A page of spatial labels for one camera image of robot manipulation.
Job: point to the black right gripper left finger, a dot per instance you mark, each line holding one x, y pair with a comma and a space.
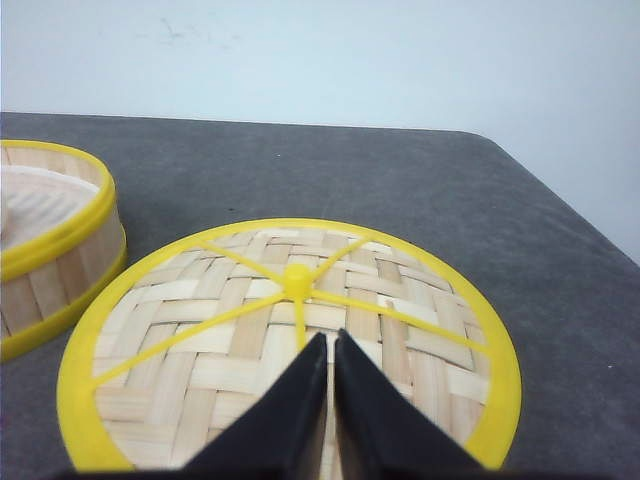
284, 431

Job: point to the woven bamboo steamer lid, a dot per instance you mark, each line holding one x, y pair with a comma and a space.
186, 340

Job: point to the bamboo steamer basket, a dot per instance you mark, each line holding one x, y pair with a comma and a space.
62, 240

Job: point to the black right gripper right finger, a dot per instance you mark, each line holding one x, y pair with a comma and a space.
378, 430

